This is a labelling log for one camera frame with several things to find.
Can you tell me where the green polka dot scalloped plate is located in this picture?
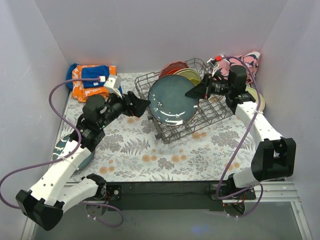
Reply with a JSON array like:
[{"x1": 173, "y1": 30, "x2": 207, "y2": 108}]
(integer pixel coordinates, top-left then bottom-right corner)
[{"x1": 188, "y1": 75, "x2": 201, "y2": 86}]

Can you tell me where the pink and green branch plate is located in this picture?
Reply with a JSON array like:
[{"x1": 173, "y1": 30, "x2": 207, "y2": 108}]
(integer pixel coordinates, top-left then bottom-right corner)
[{"x1": 174, "y1": 68, "x2": 200, "y2": 78}]

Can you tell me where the grey wire dish rack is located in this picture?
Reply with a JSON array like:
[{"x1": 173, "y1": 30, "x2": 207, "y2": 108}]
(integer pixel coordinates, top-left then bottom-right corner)
[{"x1": 134, "y1": 72, "x2": 233, "y2": 144}]

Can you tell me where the dark teal plate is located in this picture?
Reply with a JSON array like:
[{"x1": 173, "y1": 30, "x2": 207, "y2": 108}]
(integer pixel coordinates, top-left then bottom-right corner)
[
  {"x1": 52, "y1": 134, "x2": 96, "y2": 173},
  {"x1": 147, "y1": 74, "x2": 199, "y2": 126}
]

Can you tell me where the orange plate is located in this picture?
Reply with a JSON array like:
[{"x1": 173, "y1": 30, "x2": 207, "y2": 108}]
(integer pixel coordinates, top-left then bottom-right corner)
[{"x1": 166, "y1": 68, "x2": 181, "y2": 75}]

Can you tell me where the cream green plate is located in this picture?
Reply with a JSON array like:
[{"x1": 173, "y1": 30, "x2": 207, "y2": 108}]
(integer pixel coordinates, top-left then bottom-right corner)
[{"x1": 246, "y1": 86, "x2": 266, "y2": 112}]

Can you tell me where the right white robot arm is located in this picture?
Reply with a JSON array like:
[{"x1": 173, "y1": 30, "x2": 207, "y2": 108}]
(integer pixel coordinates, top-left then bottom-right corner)
[{"x1": 185, "y1": 65, "x2": 297, "y2": 199}]

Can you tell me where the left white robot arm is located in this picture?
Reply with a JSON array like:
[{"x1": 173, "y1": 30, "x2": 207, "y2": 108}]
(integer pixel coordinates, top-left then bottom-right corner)
[{"x1": 15, "y1": 91, "x2": 151, "y2": 231}]

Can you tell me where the orange patterned cloth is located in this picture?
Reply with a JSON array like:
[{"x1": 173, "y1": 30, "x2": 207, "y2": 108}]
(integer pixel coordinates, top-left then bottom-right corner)
[{"x1": 71, "y1": 65, "x2": 117, "y2": 103}]

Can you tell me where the floral table mat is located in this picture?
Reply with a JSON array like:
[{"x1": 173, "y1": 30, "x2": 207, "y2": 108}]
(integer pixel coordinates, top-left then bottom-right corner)
[{"x1": 48, "y1": 70, "x2": 273, "y2": 183}]

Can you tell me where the pink navy floral cloth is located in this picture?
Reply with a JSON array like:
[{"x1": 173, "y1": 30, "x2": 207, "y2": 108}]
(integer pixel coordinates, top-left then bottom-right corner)
[{"x1": 214, "y1": 51, "x2": 261, "y2": 80}]

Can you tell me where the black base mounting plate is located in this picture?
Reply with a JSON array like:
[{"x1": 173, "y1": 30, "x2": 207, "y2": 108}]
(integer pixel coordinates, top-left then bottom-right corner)
[{"x1": 99, "y1": 179, "x2": 258, "y2": 211}]

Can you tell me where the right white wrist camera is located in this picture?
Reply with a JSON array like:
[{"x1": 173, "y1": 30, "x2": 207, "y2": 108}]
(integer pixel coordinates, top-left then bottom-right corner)
[{"x1": 206, "y1": 55, "x2": 223, "y2": 77}]

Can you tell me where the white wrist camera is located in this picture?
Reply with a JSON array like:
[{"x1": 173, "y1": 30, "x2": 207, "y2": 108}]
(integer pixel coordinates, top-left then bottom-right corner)
[
  {"x1": 206, "y1": 55, "x2": 223, "y2": 77},
  {"x1": 99, "y1": 74, "x2": 123, "y2": 99}
]

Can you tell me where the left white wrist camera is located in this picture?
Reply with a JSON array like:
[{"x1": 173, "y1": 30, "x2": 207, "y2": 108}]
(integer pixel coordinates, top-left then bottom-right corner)
[{"x1": 99, "y1": 74, "x2": 123, "y2": 99}]

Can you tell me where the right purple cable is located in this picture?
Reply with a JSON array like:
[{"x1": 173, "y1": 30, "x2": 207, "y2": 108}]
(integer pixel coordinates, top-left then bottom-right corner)
[{"x1": 216, "y1": 56, "x2": 264, "y2": 218}]

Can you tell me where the aluminium frame rail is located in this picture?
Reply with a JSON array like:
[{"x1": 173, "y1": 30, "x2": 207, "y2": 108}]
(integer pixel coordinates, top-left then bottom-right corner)
[{"x1": 22, "y1": 181, "x2": 312, "y2": 240}]

